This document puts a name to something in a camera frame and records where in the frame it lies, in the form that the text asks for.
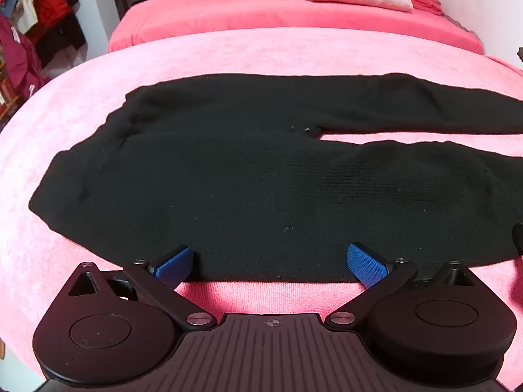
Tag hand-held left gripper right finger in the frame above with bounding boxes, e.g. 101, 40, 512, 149
325, 243, 481, 331

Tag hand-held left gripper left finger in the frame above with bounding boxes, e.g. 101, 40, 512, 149
67, 246, 217, 331

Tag black pants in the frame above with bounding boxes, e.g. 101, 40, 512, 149
28, 72, 523, 283

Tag bed with pink cover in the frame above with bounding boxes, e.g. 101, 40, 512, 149
107, 0, 487, 55

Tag rack of hanging clothes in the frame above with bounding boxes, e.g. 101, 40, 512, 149
0, 0, 87, 121

